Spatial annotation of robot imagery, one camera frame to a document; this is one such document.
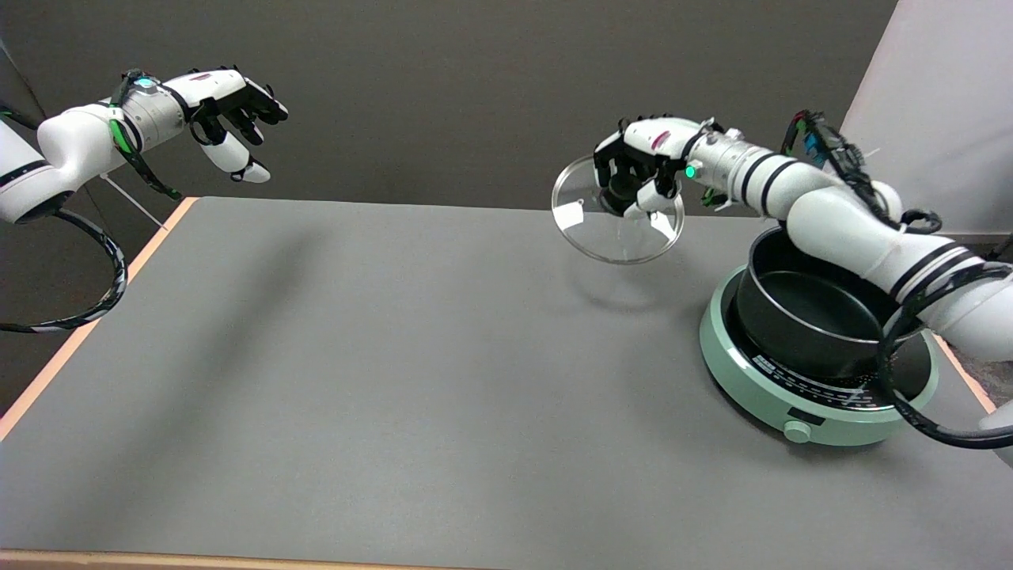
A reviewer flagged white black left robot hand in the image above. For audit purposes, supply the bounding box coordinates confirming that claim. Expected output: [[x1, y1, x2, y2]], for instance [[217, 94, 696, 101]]
[[182, 66, 290, 184]]

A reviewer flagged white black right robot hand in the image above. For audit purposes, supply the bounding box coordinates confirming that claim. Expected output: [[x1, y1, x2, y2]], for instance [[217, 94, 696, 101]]
[[594, 115, 705, 221]]

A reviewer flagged glass pot lid black knob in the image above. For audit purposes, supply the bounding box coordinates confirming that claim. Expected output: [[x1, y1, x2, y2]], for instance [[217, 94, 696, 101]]
[[551, 155, 686, 265]]

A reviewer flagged thin white rod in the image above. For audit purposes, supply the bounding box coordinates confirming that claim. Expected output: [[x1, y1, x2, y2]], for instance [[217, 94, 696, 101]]
[[101, 174, 169, 232]]

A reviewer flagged mint green induction cooker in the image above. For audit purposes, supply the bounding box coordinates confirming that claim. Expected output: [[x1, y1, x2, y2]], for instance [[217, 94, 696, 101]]
[[699, 264, 940, 447]]

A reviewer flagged green black left wrist cable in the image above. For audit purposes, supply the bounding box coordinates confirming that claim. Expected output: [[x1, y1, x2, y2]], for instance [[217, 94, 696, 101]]
[[109, 70, 184, 201]]

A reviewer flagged black right wrist cable bundle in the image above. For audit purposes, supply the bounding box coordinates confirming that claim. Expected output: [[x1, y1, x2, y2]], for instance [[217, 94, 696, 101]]
[[781, 109, 943, 234]]

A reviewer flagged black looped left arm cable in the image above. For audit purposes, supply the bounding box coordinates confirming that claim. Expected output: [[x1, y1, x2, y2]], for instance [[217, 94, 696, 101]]
[[0, 207, 127, 333]]

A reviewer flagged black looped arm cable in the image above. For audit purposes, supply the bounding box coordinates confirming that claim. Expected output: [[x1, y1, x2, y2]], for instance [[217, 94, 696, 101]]
[[875, 261, 1013, 450], [0, 207, 127, 333]]

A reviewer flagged black saucepan with handle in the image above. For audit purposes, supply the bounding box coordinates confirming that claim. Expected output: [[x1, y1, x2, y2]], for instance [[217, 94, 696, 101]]
[[734, 226, 927, 379]]

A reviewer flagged black looped right arm cable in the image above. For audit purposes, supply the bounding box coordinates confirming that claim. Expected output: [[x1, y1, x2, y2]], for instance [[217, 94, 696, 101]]
[[875, 261, 1013, 450]]

